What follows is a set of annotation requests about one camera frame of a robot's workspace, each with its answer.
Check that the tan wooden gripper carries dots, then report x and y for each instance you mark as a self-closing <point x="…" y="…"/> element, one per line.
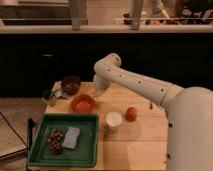
<point x="97" y="93"/>

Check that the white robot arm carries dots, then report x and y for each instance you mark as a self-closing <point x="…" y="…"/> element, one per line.
<point x="189" y="113"/>

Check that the red orange bowl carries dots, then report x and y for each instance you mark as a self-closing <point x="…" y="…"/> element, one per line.
<point x="82" y="104"/>

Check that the dark brown bowl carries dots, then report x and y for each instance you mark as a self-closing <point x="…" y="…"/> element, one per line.
<point x="71" y="84"/>

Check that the white cup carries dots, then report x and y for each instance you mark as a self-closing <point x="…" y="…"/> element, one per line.
<point x="113" y="120"/>

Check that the crumpled silver foil wrapper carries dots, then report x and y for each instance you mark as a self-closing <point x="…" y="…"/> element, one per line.
<point x="60" y="94"/>

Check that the orange red tomato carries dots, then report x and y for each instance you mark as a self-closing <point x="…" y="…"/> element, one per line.
<point x="131" y="114"/>

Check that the green glass cup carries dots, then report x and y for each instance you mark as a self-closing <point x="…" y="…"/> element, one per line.
<point x="49" y="97"/>

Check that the grey blue sponge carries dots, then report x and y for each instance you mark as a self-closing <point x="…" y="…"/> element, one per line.
<point x="71" y="137"/>

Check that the green plastic tray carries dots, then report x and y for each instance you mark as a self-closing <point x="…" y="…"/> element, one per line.
<point x="84" y="155"/>

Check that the bunch of dark grapes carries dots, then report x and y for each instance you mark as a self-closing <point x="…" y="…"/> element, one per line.
<point x="54" y="141"/>

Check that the wooden post left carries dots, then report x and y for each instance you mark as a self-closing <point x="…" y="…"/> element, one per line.
<point x="78" y="12"/>

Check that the wooden post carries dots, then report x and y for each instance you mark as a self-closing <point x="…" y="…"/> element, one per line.
<point x="78" y="12"/>
<point x="136" y="10"/>

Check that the wooden post right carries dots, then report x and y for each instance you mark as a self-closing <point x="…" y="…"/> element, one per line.
<point x="136" y="10"/>

